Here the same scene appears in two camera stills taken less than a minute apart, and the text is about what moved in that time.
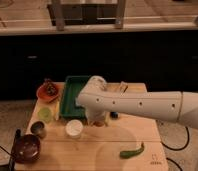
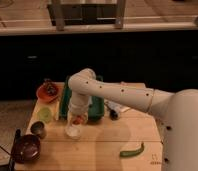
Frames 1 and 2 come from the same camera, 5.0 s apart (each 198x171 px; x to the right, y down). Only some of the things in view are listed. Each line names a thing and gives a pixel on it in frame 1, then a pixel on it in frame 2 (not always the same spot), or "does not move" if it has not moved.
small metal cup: [38, 128] does not move
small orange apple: [99, 123] → [78, 120]
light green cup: [44, 114] does not move
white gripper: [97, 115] → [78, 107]
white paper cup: [74, 128] does not move
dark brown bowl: [26, 149] does not move
